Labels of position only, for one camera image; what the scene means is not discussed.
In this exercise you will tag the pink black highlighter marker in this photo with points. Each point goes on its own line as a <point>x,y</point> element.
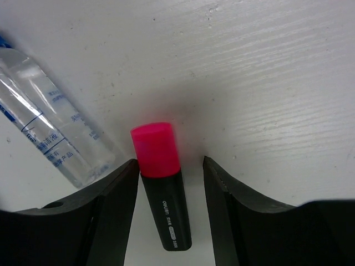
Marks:
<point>161,175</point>

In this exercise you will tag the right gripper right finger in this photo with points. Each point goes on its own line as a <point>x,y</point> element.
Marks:
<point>249,228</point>

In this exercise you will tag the small blue capped glue bottle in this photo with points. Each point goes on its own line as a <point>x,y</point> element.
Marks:
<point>45,116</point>

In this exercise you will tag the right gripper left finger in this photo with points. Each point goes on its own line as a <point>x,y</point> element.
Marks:
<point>89,227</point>

